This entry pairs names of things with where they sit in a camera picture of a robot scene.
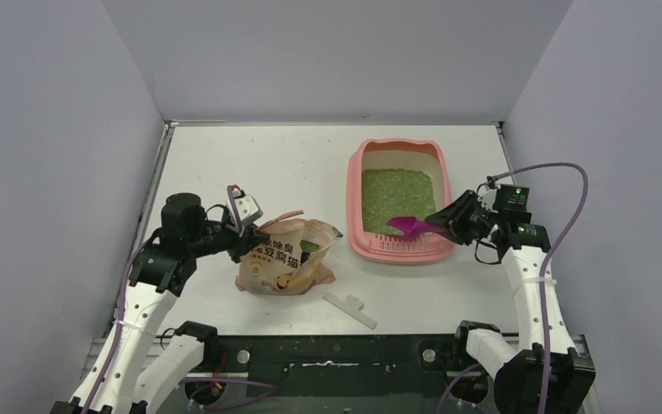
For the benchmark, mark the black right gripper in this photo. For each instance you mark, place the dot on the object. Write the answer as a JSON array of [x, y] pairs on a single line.
[[468, 216]]

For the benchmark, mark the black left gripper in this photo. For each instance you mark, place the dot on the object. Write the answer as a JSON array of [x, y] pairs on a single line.
[[243, 243]]

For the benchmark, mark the purple litter scoop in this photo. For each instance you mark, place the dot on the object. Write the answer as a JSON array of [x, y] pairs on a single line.
[[412, 227]]

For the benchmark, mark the beige cat litter bag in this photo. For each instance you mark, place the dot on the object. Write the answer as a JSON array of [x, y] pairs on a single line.
[[290, 262]]

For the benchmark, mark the white bag clip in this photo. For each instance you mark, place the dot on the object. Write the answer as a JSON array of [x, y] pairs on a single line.
[[352, 306]]

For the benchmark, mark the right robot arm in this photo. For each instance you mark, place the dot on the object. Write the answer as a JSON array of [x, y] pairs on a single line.
[[544, 373]]

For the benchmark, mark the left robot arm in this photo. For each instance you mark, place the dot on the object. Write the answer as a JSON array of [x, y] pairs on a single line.
[[119, 380]]

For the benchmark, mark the green cat litter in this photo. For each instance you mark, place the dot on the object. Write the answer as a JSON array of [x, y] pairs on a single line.
[[377, 195]]

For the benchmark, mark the pink litter box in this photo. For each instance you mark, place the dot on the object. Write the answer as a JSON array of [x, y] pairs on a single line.
[[421, 156]]

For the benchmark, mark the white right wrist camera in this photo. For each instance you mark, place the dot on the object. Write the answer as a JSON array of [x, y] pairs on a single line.
[[487, 196]]

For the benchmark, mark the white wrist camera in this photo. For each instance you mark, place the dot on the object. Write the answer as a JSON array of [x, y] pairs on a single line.
[[243, 208], [487, 196]]

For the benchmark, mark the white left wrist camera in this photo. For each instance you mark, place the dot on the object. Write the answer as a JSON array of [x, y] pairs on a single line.
[[243, 208]]

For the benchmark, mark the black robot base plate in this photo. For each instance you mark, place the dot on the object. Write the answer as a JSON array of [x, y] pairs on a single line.
[[339, 366]]

